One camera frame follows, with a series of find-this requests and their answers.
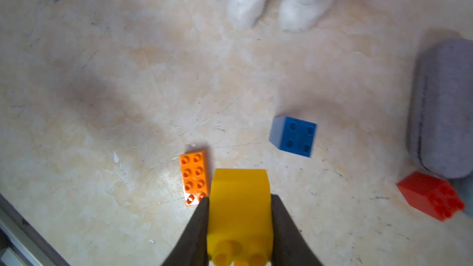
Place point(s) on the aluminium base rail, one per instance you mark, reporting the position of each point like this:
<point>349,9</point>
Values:
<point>21,244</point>

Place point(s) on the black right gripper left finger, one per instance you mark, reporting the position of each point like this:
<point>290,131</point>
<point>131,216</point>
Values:
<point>191,248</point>

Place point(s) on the yellow lego brick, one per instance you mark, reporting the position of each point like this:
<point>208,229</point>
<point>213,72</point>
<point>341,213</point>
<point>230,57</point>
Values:
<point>240,230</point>

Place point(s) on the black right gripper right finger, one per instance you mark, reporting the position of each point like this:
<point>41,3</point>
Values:
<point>289,247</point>

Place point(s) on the red square lego brick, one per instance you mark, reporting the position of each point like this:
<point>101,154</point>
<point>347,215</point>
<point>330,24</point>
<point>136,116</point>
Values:
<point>431,195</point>

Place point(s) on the blue square lego brick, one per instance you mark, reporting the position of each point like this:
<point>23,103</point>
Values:
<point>293,135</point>

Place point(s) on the long orange lego brick back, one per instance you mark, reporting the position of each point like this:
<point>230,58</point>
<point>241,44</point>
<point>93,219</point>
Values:
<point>195,178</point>

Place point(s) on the purple grey oval case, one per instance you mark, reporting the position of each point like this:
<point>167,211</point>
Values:
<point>439,133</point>

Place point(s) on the blue grey oval case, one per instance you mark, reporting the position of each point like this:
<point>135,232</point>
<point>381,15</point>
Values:
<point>464,189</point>

